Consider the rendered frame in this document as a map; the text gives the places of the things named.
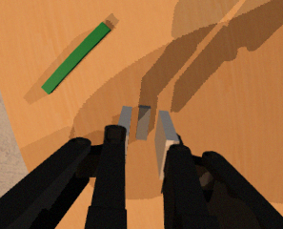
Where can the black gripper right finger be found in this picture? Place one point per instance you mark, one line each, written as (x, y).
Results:
(230, 198)

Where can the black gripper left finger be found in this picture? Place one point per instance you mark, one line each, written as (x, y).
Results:
(43, 197)

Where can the green rod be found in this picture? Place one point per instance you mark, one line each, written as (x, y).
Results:
(76, 57)

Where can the grey rod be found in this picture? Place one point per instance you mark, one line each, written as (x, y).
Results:
(143, 122)

